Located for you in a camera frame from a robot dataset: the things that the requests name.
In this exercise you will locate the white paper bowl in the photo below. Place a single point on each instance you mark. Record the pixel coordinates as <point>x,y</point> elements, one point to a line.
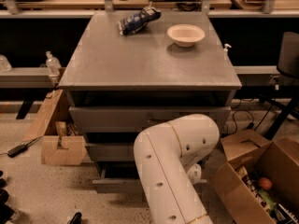
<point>186,35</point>

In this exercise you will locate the grey top drawer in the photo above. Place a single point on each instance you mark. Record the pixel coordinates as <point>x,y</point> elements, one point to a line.
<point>119,119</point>

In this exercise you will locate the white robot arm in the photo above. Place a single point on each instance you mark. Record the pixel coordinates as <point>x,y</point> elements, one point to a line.
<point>164,153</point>

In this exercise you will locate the black office chair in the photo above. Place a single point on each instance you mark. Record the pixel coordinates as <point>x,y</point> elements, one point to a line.
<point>288,66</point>

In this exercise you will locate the small pump bottle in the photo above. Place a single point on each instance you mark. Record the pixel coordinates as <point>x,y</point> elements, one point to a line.
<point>227,47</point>

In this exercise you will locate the red apple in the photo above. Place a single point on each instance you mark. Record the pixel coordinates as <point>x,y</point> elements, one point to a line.
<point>264,183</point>

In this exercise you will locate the clear plastic bottle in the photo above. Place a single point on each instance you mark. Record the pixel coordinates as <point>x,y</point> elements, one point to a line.
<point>52,63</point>

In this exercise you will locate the cardboard box right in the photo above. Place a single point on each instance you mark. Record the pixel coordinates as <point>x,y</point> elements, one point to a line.
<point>276,160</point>

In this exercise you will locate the grey drawer cabinet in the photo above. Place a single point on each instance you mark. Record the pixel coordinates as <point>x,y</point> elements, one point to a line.
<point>147,69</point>

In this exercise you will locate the cardboard box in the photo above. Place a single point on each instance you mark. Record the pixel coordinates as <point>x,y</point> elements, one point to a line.
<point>57,148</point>
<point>276,160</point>

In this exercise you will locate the grey drawer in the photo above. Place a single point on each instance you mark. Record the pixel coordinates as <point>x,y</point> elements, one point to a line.
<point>117,177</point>
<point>110,151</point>
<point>119,119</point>

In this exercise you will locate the grey bottom drawer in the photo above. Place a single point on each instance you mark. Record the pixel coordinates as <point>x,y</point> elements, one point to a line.
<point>117,177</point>

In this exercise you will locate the blue chip bag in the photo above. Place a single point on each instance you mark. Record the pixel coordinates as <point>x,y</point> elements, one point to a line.
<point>137,21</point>

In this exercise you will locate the black power adapter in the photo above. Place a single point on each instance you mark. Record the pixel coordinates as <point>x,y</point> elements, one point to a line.
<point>16,150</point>

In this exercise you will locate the green snack packet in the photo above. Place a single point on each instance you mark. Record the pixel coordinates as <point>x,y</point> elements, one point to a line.
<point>268,202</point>

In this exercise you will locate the grey middle drawer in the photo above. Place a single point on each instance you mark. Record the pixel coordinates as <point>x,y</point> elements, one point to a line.
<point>110,151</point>

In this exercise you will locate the black object floor bottom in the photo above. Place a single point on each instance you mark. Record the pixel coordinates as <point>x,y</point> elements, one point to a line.
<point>76,219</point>

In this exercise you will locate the cardboard box left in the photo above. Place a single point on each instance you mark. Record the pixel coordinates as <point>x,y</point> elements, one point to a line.
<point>57,148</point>

